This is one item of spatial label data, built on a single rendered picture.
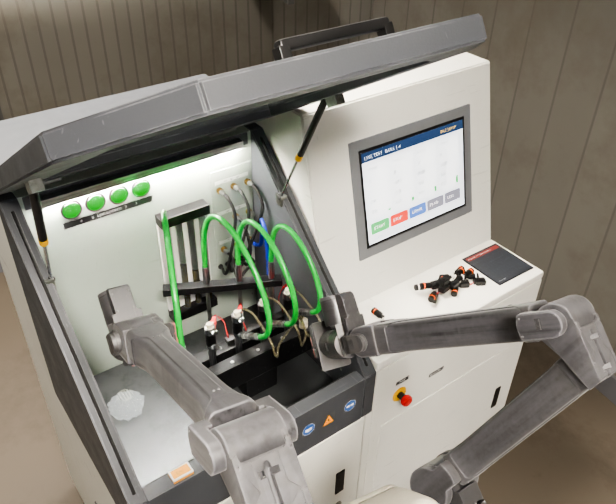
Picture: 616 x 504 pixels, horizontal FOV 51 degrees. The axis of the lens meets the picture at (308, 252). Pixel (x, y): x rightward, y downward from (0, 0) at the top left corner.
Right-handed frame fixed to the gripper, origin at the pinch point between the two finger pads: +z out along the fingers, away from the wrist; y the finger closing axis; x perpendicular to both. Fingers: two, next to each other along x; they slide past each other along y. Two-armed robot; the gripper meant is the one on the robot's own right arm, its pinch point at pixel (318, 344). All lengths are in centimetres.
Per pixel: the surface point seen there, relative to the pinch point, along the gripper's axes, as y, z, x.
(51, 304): 22, 14, 54
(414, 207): 30, 33, -49
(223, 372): -2.8, 31.3, 17.4
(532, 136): 60, 103, -152
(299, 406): -15.2, 22.3, 2.0
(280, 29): 160, 187, -77
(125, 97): 77, 40, 26
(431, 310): -1, 33, -46
